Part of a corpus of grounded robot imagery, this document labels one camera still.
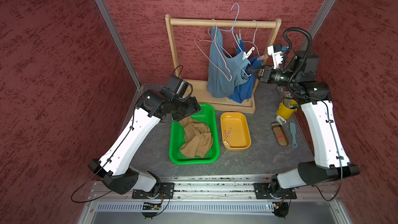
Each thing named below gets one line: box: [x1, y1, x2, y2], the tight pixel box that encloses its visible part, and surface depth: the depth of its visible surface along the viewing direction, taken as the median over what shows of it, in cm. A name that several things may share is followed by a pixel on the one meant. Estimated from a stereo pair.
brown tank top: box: [179, 116, 213, 159], surface depth 84 cm
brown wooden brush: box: [271, 121, 290, 147], surface depth 93 cm
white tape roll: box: [275, 115, 287, 126], surface depth 101 cm
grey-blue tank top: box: [207, 26, 251, 98], surface depth 78 cm
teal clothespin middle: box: [235, 29, 241, 45], surface depth 87 cm
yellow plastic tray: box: [220, 112, 252, 151], surface depth 96 cm
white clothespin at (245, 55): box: [242, 46, 255, 61], surface depth 62 cm
